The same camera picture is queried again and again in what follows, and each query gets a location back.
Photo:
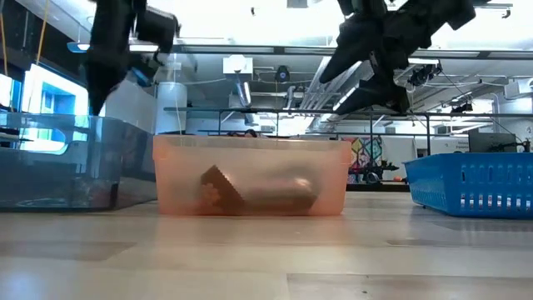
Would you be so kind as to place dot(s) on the orange translucent plastic bin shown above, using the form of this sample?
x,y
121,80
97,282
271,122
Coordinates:
x,y
250,150

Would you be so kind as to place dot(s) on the dark grey translucent bin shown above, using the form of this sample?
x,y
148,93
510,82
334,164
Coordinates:
x,y
62,175

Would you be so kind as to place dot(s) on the black machine on far desk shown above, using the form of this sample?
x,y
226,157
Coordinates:
x,y
377,171

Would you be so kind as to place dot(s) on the small orange object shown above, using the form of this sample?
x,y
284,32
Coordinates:
x,y
399,179

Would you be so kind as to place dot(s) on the grey overhead beam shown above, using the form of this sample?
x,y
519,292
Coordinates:
x,y
250,49

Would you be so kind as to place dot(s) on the small black ceiling camera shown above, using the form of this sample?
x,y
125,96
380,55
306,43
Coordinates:
x,y
462,108

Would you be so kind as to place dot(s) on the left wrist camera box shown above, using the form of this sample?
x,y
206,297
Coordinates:
x,y
145,71

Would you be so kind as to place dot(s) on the black ceiling device cluster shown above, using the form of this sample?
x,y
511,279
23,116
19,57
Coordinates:
x,y
422,75

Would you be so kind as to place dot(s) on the white round column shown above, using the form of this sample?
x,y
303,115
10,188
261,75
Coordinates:
x,y
170,108

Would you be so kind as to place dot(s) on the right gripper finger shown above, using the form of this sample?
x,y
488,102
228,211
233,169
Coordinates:
x,y
383,96
354,46

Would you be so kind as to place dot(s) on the white box with round lamp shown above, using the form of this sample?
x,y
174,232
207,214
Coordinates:
x,y
237,64

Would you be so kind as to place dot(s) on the colourful wall mural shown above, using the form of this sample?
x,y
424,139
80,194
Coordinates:
x,y
366,150

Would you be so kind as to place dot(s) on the brown chocolate bar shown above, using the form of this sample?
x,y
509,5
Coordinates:
x,y
220,191
283,200

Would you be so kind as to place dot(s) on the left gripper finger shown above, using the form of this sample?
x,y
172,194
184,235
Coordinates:
x,y
100,79
123,68

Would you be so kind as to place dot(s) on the dark background monitor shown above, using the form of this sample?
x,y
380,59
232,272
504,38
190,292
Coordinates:
x,y
491,143

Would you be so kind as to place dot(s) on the blue slotted plastic basket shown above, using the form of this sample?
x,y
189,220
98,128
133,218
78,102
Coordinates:
x,y
470,179

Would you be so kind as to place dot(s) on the silver ceiling ducts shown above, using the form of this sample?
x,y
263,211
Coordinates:
x,y
316,98

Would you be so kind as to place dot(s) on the black round ceiling device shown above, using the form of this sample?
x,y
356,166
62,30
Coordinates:
x,y
282,74

